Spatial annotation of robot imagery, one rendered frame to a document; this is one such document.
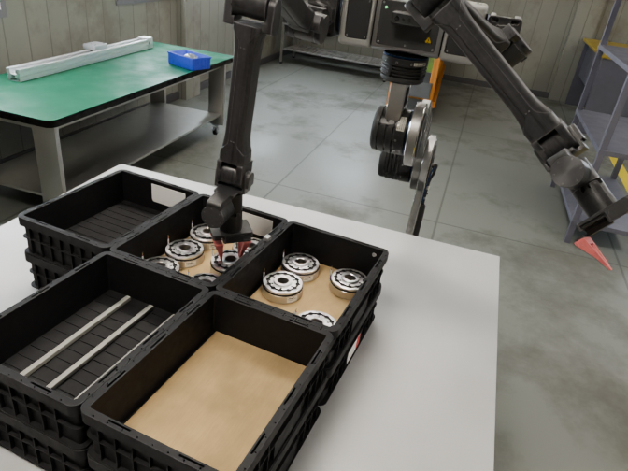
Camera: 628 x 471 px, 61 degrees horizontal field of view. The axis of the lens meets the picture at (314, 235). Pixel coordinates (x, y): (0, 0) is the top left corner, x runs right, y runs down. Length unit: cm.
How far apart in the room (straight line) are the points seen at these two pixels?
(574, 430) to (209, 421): 179
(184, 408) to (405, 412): 52
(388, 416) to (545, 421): 131
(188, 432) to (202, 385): 12
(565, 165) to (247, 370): 73
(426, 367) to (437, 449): 26
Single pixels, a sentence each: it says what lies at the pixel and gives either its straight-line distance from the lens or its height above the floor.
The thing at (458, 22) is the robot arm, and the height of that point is 153.
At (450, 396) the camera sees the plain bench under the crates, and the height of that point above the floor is 70.
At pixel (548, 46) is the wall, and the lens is 853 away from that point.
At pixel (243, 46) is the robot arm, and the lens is 117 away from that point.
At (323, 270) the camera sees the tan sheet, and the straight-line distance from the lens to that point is 149.
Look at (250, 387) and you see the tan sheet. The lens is 113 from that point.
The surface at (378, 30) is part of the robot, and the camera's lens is 163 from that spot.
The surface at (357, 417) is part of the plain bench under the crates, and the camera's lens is 128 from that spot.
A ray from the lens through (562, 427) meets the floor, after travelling 254.
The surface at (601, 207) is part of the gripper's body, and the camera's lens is 110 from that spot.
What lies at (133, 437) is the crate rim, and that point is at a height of 93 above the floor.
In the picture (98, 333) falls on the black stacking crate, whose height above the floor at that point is 83.
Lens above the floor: 163
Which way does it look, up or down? 29 degrees down
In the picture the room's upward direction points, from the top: 7 degrees clockwise
